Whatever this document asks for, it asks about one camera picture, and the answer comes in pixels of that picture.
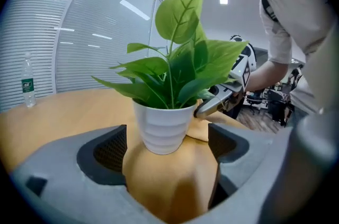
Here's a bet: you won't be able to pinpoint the dark desk equipment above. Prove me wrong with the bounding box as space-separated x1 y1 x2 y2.
265 83 292 123

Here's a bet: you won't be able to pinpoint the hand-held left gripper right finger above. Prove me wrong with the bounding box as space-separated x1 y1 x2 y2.
182 122 297 224

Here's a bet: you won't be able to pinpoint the clear plastic water bottle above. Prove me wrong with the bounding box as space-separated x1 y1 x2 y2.
20 52 37 109

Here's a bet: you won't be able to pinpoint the person's grey jeans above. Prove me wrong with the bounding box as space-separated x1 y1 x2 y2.
287 105 312 127

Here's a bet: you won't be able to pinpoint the person's right forearm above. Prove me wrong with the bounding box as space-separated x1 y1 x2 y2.
245 58 292 93

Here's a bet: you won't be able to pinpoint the person's right hand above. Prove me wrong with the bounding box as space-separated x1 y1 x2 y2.
222 92 245 113

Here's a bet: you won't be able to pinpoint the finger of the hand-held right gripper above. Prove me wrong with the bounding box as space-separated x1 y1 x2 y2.
194 93 235 119
209 84 243 98

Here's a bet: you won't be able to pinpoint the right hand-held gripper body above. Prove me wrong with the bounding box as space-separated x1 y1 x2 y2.
227 34 258 93

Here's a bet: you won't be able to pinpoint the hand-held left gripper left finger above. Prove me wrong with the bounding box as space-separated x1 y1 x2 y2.
10 124 166 224

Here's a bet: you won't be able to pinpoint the black office chair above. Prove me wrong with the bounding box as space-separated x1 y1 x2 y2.
245 94 266 116

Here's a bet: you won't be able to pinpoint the green leafy plant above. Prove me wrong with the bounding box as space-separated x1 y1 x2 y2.
91 0 249 156

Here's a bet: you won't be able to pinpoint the person's white t-shirt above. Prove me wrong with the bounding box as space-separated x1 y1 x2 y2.
259 0 339 115

